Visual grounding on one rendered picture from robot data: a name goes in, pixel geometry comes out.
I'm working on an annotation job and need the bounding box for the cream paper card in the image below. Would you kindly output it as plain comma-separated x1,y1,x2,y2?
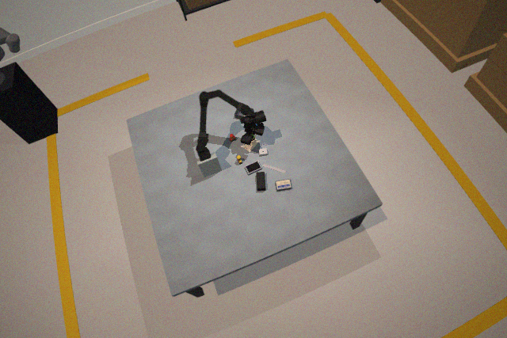
241,139,260,153

